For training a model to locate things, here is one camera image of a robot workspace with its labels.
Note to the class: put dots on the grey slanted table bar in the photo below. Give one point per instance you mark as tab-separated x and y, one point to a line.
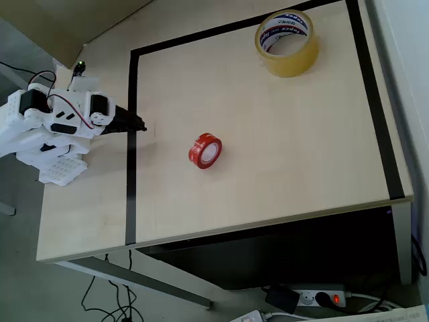
134	278

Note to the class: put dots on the wrist camera with green light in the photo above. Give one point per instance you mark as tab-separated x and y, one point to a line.
83	83

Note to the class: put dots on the long black tape strip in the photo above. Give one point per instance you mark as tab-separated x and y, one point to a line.
372	100
218	30
131	151

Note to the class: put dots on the white perforated base plate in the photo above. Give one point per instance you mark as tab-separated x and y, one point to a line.
62	171

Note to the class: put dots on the black panel under table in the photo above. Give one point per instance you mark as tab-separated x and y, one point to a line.
285	251

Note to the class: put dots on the grey desk leg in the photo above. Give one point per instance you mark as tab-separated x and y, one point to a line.
10	75

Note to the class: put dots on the grey upright table leg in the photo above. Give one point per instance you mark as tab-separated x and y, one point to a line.
403	245

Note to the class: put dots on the red tape roll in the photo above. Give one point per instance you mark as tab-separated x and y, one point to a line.
197	149

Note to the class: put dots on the printed paper sheet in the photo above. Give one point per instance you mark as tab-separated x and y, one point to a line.
385	315

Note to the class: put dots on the small white power strip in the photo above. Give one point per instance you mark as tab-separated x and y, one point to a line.
248	317

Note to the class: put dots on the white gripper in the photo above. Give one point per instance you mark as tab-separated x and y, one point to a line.
98	118

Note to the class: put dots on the yellow tape roll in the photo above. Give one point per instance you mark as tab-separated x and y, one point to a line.
295	67

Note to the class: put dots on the black power adapter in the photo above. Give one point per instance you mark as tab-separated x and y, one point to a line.
281	299

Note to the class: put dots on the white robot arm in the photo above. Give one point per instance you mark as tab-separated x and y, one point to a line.
20	134

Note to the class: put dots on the black round plug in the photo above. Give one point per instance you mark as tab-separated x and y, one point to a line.
322	299

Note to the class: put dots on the white power strip red switch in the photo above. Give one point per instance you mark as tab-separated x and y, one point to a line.
310	296

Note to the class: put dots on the grey desk foot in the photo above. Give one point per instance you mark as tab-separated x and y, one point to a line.
6	208

